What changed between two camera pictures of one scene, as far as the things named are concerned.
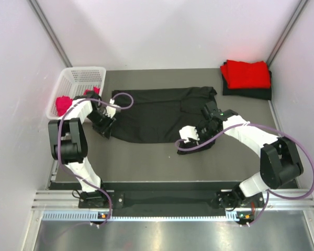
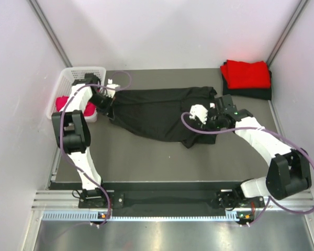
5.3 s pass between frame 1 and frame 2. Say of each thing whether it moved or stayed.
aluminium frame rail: stayed
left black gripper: moved
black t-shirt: moved
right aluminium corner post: stayed
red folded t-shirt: stayed
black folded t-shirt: stayed
